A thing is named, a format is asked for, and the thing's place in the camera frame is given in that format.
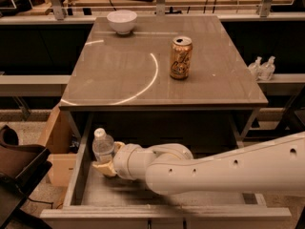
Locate grey cabinet with glossy top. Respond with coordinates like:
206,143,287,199
60,15,267,147

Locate clear pump bottle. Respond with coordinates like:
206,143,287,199
258,56,275,80
248,56,261,80

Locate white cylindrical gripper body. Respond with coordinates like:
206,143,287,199
113,144,142,179

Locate left clear pump bottle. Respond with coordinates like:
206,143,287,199
248,56,261,80

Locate right clear pump bottle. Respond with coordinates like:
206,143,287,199
258,56,275,80

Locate open grey top drawer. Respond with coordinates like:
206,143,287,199
41,114,291,229

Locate orange soda can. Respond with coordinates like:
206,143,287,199
170,35,193,79

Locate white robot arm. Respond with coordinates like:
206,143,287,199
93,132,305,196

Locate cardboard box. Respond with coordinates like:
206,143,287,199
38,106,76,187

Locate clear plastic water bottle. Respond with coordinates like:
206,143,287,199
92,128,115,164

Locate dark office chair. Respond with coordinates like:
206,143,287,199
0,125,52,229

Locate white ceramic bowl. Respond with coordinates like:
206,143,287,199
107,10,137,34

